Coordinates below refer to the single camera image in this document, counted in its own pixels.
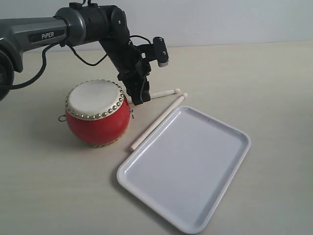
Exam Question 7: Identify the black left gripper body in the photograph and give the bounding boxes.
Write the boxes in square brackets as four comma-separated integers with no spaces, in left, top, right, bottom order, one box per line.
[116,40,154,98]

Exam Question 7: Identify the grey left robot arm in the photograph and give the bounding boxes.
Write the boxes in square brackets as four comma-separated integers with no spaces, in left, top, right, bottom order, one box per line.
[0,2,151,105]

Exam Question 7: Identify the small red drum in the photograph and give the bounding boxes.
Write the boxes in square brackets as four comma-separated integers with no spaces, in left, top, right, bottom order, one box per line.
[64,79,132,146]

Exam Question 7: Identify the white rectangular plastic tray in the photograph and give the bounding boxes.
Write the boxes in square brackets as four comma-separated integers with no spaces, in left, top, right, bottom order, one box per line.
[116,106,251,235]

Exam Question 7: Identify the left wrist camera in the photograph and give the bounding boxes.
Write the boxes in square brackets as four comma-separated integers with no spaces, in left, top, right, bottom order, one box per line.
[145,37,169,68]

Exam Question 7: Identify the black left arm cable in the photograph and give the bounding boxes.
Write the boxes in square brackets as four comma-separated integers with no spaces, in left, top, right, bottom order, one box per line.
[9,34,152,90]

